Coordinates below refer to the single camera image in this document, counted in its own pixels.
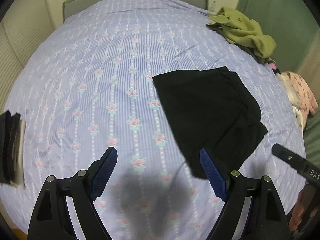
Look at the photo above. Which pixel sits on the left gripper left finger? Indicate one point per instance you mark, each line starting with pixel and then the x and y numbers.
pixel 50 218

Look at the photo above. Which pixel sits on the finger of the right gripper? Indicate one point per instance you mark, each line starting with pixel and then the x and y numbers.
pixel 289 157

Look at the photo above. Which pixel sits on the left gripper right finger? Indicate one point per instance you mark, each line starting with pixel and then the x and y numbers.
pixel 252 207

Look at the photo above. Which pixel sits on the black pants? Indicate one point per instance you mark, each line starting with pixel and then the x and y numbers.
pixel 210 109

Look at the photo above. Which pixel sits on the person's right hand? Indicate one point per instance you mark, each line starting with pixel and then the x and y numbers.
pixel 299 208

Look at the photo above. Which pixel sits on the pink patterned garment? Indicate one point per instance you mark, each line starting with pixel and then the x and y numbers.
pixel 308 101

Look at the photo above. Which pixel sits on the folded black clothes stack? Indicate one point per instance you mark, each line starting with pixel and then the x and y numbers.
pixel 9 145

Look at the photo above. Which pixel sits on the white grey garment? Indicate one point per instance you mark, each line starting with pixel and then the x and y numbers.
pixel 301 116

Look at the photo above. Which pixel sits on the folded grey cloth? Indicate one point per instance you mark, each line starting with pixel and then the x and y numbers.
pixel 17 156

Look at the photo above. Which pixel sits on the magenta pink cloth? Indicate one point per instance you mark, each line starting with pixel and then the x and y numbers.
pixel 273 66

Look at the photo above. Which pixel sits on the purple floral bed cover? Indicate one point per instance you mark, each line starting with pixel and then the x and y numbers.
pixel 89 86

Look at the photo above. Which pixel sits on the olive green jacket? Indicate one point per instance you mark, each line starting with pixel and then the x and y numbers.
pixel 244 32

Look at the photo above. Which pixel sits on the green curtain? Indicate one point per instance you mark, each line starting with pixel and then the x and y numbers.
pixel 295 31

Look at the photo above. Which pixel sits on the white louvered wardrobe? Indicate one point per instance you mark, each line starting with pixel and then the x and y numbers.
pixel 24 27

